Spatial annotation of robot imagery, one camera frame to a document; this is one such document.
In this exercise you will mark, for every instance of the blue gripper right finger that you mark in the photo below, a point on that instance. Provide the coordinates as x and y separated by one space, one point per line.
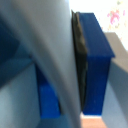
96 63

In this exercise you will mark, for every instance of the white floral rim plate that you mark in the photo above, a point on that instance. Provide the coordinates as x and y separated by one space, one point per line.
115 15

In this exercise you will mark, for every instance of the bright blue vase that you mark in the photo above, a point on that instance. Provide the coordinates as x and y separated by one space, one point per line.
46 43

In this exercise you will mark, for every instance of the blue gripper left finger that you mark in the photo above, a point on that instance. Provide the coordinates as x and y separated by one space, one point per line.
48 96

